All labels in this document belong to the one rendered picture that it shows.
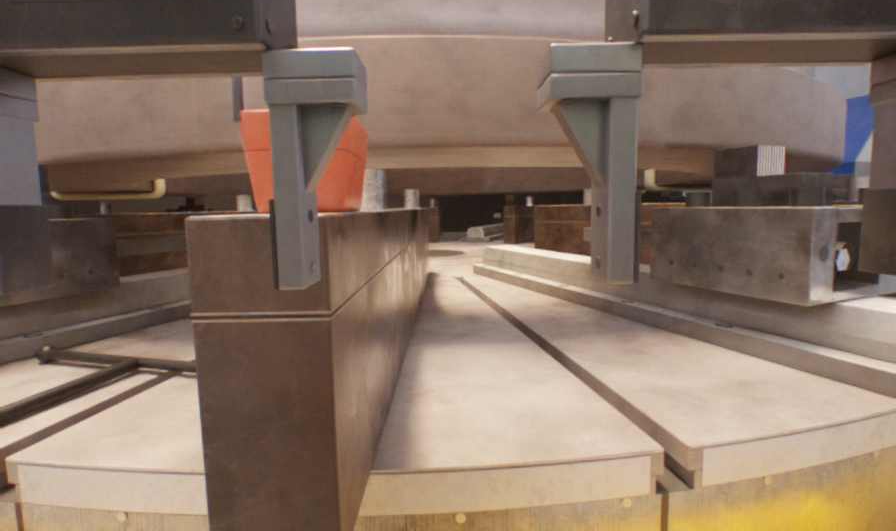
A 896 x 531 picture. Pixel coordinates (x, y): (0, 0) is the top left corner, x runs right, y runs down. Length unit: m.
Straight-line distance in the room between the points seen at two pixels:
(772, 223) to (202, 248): 1.15
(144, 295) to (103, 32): 1.66
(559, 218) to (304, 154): 2.68
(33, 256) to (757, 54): 0.35
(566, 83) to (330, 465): 0.44
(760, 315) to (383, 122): 1.07
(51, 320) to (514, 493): 1.40
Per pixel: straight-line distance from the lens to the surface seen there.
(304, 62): 0.21
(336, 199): 0.59
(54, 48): 0.26
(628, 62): 0.22
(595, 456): 0.79
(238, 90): 0.63
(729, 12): 0.23
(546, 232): 2.91
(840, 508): 1.21
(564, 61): 0.21
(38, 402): 1.21
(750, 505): 1.03
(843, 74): 7.29
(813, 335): 1.35
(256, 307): 0.49
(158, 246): 1.95
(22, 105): 0.30
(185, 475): 0.85
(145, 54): 0.25
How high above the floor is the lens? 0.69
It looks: 6 degrees down
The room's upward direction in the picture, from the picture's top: 1 degrees counter-clockwise
